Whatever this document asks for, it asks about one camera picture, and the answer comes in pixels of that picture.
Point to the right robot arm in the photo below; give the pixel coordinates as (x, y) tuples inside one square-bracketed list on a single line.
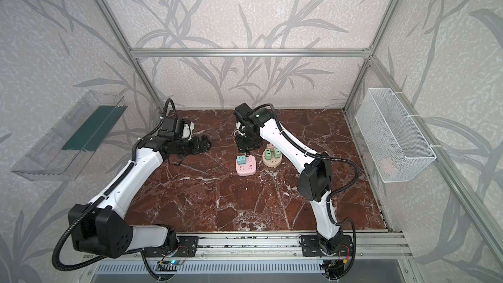
[(315, 176)]

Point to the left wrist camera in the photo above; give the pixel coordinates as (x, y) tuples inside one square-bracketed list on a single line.
[(174, 128)]

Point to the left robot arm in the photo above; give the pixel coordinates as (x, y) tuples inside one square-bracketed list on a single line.
[(99, 227)]

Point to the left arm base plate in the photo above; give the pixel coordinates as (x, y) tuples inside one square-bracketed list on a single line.
[(185, 248)]

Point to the green plug adapter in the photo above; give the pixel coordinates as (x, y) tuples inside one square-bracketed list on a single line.
[(277, 153), (267, 155)]

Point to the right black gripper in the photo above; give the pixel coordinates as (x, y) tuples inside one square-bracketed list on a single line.
[(247, 141)]

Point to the beige round power strip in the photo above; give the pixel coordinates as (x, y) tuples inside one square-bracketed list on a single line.
[(273, 163)]

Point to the white wire mesh basket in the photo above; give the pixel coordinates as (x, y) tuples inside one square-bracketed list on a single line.
[(398, 148)]

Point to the clear plastic wall shelf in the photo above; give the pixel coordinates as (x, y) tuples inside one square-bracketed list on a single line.
[(62, 154)]

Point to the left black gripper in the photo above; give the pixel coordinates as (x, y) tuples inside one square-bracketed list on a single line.
[(192, 144)]

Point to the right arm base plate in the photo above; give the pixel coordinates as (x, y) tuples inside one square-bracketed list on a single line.
[(311, 247)]

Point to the pink square power strip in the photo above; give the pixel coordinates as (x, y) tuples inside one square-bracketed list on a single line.
[(250, 168)]

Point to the aluminium front rail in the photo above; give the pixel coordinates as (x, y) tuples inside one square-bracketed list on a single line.
[(274, 245)]

